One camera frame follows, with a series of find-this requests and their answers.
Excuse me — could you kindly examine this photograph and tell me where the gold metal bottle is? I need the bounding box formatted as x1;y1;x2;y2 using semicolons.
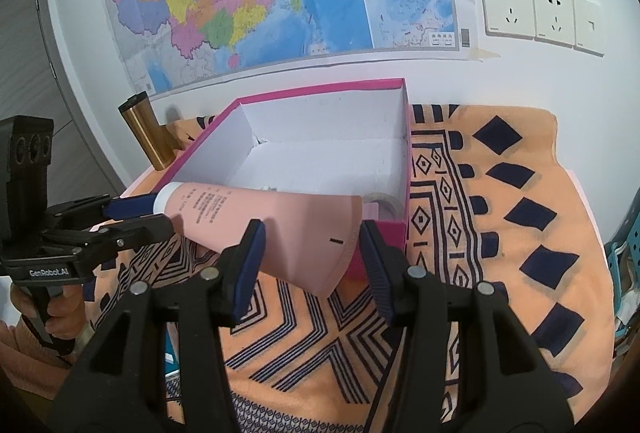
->
117;91;176;172

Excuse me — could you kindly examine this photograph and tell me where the orange patterned cloth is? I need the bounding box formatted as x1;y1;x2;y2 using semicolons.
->
82;103;617;433

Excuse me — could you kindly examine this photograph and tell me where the magenta cardboard box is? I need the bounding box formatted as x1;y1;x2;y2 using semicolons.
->
150;78;414;282

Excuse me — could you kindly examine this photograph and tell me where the pink tube with white cap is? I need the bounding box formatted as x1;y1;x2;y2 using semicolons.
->
152;182;364;299

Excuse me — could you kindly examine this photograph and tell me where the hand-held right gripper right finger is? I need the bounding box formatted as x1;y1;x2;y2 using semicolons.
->
359;219;576;433

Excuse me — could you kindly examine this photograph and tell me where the white wall socket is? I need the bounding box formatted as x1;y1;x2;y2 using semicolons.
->
531;0;576;48
478;0;535;40

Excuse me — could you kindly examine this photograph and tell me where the person's left hand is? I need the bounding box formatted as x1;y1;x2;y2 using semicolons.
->
9;280;93;349

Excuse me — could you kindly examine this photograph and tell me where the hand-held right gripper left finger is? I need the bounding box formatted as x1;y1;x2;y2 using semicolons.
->
50;219;267;433

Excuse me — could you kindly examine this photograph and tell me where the person's left forearm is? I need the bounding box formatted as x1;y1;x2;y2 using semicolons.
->
0;319;87;395

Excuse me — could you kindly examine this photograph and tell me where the grey door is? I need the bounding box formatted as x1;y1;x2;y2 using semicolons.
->
0;0;127;196

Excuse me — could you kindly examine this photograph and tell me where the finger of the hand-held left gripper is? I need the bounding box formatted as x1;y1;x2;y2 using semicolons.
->
47;193;162;227
44;214;174;260

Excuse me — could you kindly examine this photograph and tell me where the white tape roll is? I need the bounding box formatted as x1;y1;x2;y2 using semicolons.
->
362;193;404;222

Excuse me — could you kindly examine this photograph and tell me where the masking tape strip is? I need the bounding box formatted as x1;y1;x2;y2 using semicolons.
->
469;45;502;62

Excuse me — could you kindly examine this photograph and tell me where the white wall switch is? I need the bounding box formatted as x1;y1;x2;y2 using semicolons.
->
572;0;606;56

